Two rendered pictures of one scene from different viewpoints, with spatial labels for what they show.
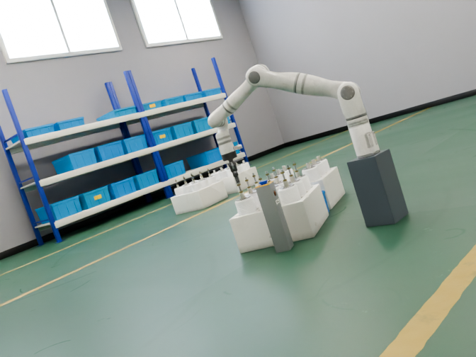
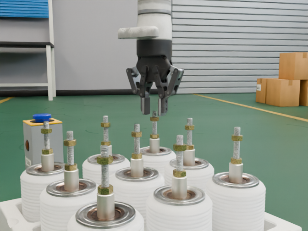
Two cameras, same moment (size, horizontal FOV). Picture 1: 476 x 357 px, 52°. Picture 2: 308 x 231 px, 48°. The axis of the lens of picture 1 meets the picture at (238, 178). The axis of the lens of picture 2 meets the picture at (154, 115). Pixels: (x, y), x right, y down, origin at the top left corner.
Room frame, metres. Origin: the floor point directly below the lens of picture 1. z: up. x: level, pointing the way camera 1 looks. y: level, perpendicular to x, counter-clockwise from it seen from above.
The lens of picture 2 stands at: (2.82, -0.62, 0.44)
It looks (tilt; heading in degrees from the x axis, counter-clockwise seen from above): 8 degrees down; 123
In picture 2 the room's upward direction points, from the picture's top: straight up
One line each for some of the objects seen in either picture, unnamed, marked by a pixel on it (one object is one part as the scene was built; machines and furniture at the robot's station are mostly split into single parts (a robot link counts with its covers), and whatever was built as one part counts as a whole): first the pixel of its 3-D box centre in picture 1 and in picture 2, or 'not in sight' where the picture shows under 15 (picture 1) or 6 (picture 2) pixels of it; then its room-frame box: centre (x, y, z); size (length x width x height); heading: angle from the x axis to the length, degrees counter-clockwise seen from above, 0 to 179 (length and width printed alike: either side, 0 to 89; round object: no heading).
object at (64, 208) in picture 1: (59, 210); not in sight; (6.34, 2.32, 0.36); 0.50 x 0.38 x 0.21; 45
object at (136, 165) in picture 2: not in sight; (137, 167); (2.49, -0.15, 0.26); 0.02 x 0.02 x 0.03
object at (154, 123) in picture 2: not in sight; (154, 128); (2.43, 0.01, 0.30); 0.01 x 0.01 x 0.08
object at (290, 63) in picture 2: not in sight; (295, 66); (2.05, 3.62, 0.45); 0.30 x 0.24 x 0.30; 136
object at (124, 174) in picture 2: not in sight; (137, 174); (2.49, -0.15, 0.25); 0.08 x 0.08 x 0.01
